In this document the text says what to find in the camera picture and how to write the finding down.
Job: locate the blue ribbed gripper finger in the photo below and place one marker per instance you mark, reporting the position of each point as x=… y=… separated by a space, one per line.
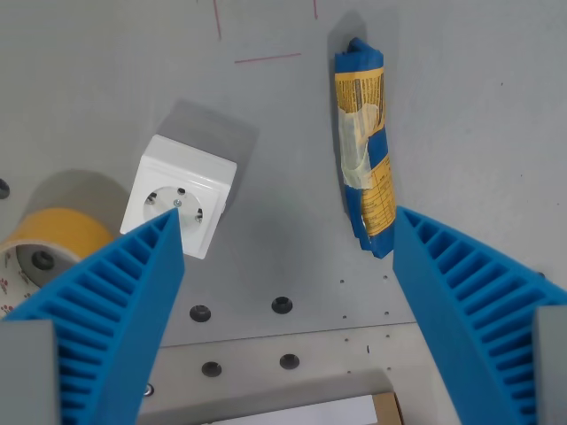
x=447 y=283
x=128 y=283

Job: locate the blue and yellow bag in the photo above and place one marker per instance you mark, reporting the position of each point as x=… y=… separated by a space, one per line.
x=365 y=146

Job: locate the yellow tape roll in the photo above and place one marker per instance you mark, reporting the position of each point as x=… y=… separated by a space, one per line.
x=48 y=243

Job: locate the brown cardboard box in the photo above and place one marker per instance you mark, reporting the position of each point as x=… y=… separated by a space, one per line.
x=390 y=407

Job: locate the white electrical wall socket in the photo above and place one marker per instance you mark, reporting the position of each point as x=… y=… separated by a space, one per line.
x=186 y=195

